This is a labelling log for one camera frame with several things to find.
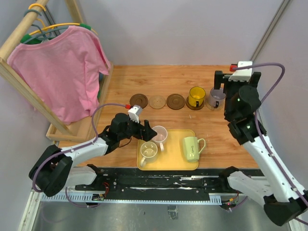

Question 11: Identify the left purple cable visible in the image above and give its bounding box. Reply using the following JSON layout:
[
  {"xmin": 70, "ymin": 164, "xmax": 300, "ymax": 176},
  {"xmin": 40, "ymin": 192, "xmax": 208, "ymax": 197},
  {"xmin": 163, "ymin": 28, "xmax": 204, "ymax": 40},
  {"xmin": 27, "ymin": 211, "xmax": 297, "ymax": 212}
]
[{"xmin": 32, "ymin": 103, "xmax": 128, "ymax": 208}]

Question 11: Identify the yellow plastic tray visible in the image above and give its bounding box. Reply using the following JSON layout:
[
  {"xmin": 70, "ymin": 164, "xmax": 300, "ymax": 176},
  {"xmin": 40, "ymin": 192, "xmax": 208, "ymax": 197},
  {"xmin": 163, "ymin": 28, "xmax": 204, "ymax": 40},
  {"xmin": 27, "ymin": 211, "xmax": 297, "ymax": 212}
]
[{"xmin": 137, "ymin": 129, "xmax": 199, "ymax": 171}]

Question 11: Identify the grey hanger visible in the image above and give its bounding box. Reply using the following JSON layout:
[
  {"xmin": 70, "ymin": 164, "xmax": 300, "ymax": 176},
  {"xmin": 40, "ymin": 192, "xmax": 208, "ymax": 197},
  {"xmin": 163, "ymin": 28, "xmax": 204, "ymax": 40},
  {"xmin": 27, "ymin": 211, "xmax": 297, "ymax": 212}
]
[{"xmin": 20, "ymin": 9, "xmax": 68, "ymax": 44}]

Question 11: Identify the pink cup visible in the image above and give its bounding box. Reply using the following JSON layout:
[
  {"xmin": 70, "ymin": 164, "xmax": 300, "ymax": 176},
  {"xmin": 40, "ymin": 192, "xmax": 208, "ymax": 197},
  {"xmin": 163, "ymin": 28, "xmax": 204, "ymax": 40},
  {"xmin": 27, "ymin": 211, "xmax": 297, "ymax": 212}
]
[{"xmin": 152, "ymin": 126, "xmax": 168, "ymax": 152}]

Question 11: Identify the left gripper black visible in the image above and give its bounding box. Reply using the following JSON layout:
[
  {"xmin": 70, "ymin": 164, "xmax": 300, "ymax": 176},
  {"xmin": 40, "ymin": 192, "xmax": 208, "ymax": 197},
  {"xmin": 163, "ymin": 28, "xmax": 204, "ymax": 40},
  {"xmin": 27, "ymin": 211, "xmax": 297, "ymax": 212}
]
[{"xmin": 119, "ymin": 115, "xmax": 157, "ymax": 142}]

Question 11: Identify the woven rattan coaster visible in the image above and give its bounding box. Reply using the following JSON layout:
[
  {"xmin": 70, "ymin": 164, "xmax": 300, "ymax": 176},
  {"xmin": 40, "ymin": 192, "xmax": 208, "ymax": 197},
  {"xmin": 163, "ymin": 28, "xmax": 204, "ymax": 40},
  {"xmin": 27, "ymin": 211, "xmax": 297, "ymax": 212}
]
[
  {"xmin": 149, "ymin": 95, "xmax": 166, "ymax": 109},
  {"xmin": 205, "ymin": 100, "xmax": 224, "ymax": 111}
]

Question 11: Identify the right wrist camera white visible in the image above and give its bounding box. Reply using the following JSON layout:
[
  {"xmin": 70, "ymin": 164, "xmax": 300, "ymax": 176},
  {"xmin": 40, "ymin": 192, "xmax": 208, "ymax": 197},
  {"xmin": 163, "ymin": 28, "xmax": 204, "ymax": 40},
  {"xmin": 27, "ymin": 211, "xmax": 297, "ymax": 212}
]
[{"xmin": 228, "ymin": 61, "xmax": 253, "ymax": 82}]

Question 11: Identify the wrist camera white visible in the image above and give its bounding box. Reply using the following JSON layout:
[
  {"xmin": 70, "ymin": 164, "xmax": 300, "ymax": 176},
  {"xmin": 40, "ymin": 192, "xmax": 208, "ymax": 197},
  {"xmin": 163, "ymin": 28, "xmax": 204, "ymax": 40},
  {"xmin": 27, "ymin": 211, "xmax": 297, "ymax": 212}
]
[
  {"xmin": 228, "ymin": 61, "xmax": 253, "ymax": 82},
  {"xmin": 128, "ymin": 105, "xmax": 142, "ymax": 124}
]

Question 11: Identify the green garment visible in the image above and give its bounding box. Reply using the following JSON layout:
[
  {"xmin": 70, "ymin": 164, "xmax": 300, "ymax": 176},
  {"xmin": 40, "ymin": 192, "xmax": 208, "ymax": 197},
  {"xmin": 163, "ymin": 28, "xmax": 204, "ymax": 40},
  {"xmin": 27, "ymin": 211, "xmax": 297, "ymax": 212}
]
[{"xmin": 20, "ymin": 23, "xmax": 97, "ymax": 45}]

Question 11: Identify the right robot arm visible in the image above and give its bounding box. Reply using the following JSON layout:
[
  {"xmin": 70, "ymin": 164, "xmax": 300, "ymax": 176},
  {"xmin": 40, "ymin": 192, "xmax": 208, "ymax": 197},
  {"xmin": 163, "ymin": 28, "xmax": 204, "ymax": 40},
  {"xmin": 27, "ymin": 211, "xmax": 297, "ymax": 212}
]
[{"xmin": 214, "ymin": 71, "xmax": 308, "ymax": 226}]

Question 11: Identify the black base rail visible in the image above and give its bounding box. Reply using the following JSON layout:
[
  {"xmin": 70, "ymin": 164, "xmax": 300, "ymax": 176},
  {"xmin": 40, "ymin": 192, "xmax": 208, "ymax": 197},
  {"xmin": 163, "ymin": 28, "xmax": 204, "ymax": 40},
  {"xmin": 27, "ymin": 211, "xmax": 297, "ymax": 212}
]
[{"xmin": 69, "ymin": 167, "xmax": 238, "ymax": 201}]

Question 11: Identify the large brown wooden coaster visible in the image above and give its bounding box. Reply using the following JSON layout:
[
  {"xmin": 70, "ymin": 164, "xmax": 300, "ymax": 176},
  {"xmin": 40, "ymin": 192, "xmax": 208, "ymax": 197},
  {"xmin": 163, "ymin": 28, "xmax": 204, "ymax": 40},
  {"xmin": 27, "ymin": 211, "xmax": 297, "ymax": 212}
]
[{"xmin": 129, "ymin": 93, "xmax": 148, "ymax": 109}]

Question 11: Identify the yellow translucent cup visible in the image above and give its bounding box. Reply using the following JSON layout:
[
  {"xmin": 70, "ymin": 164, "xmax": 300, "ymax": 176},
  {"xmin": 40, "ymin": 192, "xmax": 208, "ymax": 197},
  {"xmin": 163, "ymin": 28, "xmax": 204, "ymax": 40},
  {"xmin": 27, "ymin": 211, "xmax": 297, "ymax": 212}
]
[{"xmin": 188, "ymin": 87, "xmax": 206, "ymax": 107}]

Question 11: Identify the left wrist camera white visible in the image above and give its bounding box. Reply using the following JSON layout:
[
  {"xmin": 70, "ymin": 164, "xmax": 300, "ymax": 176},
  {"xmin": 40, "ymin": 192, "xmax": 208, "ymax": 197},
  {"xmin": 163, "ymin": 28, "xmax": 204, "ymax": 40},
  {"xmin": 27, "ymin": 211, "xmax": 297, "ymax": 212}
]
[{"xmin": 128, "ymin": 105, "xmax": 142, "ymax": 124}]

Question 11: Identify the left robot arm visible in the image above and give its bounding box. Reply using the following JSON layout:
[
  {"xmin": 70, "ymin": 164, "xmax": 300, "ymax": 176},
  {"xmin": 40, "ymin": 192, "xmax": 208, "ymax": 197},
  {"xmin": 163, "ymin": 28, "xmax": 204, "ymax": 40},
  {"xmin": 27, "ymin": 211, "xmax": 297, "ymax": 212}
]
[{"xmin": 29, "ymin": 113, "xmax": 157, "ymax": 197}]

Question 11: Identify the white cup green handle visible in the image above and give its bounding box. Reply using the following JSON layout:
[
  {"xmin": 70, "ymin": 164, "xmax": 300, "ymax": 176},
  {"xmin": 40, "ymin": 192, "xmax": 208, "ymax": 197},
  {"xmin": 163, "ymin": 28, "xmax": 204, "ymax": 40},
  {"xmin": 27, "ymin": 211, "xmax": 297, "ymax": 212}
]
[{"xmin": 182, "ymin": 137, "xmax": 206, "ymax": 163}]

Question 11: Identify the grey cable duct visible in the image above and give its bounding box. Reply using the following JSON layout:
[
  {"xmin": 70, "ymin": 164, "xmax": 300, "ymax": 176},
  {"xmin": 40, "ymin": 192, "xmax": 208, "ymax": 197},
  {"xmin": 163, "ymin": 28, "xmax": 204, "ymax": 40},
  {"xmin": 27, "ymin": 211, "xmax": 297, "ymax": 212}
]
[{"xmin": 40, "ymin": 193, "xmax": 222, "ymax": 205}]

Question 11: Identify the purple translucent cup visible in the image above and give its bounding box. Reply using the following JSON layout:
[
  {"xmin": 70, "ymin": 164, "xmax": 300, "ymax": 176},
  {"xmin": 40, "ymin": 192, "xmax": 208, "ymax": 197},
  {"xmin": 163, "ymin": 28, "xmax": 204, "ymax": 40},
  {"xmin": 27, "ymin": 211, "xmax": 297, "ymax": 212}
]
[{"xmin": 207, "ymin": 88, "xmax": 226, "ymax": 103}]

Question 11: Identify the cream cup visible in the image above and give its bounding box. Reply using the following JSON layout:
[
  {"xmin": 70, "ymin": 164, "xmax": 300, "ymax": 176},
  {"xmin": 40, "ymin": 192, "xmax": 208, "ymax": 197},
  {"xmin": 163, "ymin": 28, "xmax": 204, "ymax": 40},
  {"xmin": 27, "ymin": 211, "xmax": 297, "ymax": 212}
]
[{"xmin": 140, "ymin": 141, "xmax": 158, "ymax": 167}]

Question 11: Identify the aluminium frame post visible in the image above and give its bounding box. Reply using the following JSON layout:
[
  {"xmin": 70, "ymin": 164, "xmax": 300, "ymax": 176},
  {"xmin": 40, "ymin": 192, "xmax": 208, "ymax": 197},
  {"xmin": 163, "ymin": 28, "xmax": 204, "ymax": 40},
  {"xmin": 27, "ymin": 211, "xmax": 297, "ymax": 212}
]
[{"xmin": 250, "ymin": 0, "xmax": 293, "ymax": 62}]

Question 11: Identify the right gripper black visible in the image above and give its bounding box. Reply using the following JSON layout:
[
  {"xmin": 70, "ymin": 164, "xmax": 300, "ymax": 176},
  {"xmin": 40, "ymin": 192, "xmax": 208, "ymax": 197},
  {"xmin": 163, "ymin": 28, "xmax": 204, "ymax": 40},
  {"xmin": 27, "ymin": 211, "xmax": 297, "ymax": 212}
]
[{"xmin": 213, "ymin": 71, "xmax": 259, "ymax": 119}]

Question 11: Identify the pink t-shirt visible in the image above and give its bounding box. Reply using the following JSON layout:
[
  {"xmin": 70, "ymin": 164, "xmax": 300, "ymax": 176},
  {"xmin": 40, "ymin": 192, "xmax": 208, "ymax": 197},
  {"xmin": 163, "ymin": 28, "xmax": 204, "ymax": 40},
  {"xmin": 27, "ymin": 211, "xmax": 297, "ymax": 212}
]
[{"xmin": 7, "ymin": 26, "xmax": 111, "ymax": 125}]

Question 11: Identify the yellow hanger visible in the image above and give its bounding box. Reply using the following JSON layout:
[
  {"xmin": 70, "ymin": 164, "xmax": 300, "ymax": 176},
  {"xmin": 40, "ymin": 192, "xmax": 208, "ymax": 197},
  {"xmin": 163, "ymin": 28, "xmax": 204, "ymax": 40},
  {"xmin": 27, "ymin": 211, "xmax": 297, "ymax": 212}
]
[{"xmin": 39, "ymin": 0, "xmax": 98, "ymax": 35}]

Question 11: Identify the wooden clothes rack frame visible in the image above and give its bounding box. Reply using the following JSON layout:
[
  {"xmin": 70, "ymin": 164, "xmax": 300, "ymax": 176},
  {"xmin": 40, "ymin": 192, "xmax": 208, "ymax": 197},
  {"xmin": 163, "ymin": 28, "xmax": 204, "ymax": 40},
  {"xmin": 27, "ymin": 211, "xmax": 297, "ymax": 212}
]
[{"xmin": 0, "ymin": 0, "xmax": 113, "ymax": 142}]

